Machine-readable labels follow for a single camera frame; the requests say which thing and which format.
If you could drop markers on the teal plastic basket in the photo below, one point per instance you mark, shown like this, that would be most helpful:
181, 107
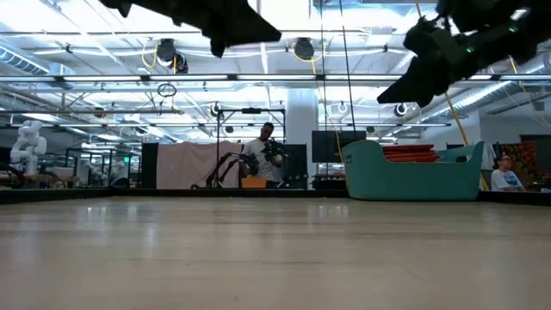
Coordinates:
409, 181

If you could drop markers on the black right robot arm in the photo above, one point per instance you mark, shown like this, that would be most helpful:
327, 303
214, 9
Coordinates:
516, 26

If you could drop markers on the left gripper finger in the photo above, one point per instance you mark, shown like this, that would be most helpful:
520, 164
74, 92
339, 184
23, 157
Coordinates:
237, 13
241, 35

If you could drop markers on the black background robot arm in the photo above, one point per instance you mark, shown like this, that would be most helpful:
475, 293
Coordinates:
219, 170
272, 150

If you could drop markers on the orange box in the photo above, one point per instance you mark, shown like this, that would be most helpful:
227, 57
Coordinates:
254, 183

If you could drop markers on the black background rig frame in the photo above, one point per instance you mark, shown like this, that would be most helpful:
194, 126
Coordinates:
251, 110

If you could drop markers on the beige curtain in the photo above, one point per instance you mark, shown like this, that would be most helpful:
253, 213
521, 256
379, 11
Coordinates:
185, 165

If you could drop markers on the white robot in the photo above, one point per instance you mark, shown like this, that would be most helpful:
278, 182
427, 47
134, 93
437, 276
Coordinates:
30, 142

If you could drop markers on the person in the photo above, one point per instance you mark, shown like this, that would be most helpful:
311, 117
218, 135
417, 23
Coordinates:
505, 178
258, 150

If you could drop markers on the black aluminium table frame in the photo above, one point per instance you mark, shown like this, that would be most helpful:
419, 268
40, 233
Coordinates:
172, 192

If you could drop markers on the orange patterned panel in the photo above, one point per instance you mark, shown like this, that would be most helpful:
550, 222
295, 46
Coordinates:
525, 157

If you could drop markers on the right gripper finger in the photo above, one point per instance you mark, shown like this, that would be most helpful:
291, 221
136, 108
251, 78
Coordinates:
419, 77
435, 88

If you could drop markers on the red Orville popcorn bag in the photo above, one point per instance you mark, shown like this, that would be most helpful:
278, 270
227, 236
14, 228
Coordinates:
409, 147
413, 159
411, 153

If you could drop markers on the black partition panel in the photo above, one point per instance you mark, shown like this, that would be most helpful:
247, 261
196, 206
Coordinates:
149, 165

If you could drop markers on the black monitor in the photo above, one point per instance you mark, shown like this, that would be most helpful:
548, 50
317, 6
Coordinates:
327, 146

